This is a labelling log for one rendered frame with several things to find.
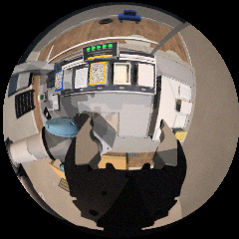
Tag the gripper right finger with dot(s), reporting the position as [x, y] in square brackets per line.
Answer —
[169, 156]

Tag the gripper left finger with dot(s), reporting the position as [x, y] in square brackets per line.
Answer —
[82, 156]

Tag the beige open rectangular reservoir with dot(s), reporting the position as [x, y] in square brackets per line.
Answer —
[121, 73]

